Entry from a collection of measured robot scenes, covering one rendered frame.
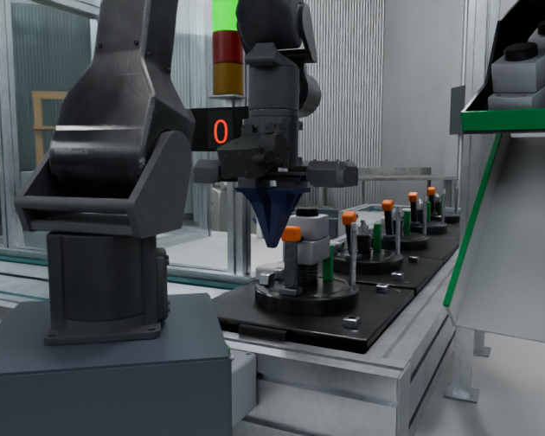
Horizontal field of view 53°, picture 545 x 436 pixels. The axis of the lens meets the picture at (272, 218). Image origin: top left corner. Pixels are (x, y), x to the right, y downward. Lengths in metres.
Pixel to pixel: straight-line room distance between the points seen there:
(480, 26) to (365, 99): 9.64
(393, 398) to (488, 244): 0.22
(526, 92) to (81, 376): 0.47
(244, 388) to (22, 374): 0.31
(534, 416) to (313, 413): 0.28
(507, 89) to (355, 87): 9.70
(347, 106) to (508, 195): 9.54
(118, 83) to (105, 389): 0.18
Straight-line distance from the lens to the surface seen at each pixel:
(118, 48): 0.37
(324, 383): 0.57
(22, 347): 0.34
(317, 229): 0.70
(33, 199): 0.35
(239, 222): 0.93
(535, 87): 0.59
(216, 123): 0.89
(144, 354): 0.31
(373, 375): 0.54
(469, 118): 0.59
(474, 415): 0.72
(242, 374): 0.56
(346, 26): 10.40
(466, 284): 0.63
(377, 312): 0.70
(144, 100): 0.34
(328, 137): 10.06
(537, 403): 0.78
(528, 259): 0.64
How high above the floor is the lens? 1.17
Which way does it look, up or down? 7 degrees down
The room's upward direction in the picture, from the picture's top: straight up
